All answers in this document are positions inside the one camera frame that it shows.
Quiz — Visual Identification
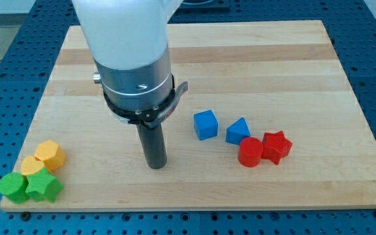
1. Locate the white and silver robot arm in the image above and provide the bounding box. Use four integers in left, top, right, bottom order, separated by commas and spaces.
72, 0, 182, 111

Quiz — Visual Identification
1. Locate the blue cube block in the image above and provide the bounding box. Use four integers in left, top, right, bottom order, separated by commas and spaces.
193, 110, 219, 140

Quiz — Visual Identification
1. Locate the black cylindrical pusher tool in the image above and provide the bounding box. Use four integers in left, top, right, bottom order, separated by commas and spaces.
136, 124, 167, 169

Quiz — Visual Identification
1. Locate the blue triangle block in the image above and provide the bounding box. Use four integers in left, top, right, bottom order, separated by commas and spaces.
225, 117, 251, 146

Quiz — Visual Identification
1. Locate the red cylinder block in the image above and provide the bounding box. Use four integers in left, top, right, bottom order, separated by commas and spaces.
238, 137, 264, 167

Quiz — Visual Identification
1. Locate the wooden board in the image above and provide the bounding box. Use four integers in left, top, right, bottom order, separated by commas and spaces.
0, 20, 376, 212

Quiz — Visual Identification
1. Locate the red star block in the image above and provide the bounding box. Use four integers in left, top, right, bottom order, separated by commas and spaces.
261, 131, 292, 165

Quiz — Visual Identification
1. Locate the yellow hexagon block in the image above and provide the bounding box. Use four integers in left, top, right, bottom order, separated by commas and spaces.
34, 140, 67, 171

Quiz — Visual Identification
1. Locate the green star block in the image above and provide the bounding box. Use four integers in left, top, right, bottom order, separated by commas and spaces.
25, 168, 64, 203

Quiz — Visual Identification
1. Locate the yellow round block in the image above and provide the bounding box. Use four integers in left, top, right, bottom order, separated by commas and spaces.
20, 155, 46, 176

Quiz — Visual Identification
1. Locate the green cylinder block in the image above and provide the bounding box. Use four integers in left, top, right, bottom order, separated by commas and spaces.
0, 172, 30, 204

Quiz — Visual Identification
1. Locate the black clamp ring with lever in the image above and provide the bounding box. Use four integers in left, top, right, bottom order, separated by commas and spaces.
102, 74, 189, 129

